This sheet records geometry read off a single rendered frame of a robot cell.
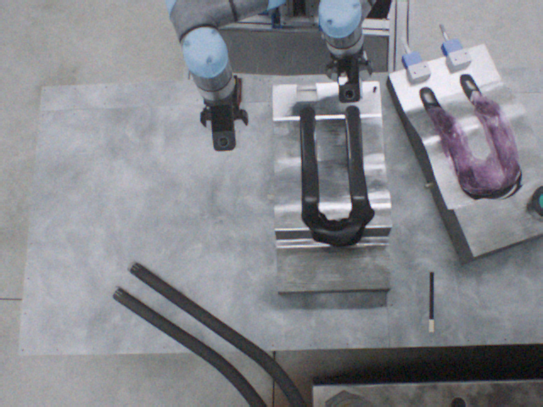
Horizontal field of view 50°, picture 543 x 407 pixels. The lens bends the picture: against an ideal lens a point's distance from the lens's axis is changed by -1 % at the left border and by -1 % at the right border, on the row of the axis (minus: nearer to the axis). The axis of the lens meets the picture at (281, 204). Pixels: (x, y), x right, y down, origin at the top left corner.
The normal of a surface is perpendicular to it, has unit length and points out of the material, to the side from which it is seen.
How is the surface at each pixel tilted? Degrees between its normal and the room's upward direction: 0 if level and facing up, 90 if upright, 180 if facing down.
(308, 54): 0
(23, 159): 0
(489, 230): 0
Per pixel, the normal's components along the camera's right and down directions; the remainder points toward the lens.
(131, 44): -0.04, -0.25
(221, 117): -0.03, 0.30
